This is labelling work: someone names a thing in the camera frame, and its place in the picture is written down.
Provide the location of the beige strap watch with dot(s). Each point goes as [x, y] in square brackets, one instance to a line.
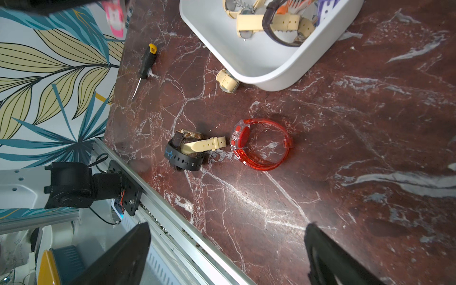
[211, 144]

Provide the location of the white plastic storage tray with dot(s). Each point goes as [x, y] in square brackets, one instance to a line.
[261, 61]

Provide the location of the black yellow screwdriver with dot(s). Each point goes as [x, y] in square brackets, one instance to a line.
[148, 60]

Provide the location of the purple white watch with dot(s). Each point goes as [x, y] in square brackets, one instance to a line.
[324, 7]

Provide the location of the beige watch near tray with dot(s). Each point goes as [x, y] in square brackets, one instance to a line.
[227, 82]

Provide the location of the brown leather gold watch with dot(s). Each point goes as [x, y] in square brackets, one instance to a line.
[269, 14]

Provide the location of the white orange watch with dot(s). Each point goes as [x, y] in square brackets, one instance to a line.
[294, 6]

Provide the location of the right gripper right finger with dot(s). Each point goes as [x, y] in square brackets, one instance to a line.
[330, 264]

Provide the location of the red translucent watch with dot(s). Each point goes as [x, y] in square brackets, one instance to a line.
[260, 143]

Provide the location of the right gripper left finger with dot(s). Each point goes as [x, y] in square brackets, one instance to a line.
[123, 263]

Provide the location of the beige square-face watch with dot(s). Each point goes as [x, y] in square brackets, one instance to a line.
[248, 24]

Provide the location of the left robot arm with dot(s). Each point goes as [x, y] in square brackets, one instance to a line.
[25, 188]

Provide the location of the aluminium front rail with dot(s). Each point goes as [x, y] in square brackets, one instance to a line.
[178, 253]

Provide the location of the pink white watch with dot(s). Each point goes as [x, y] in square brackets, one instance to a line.
[116, 15]

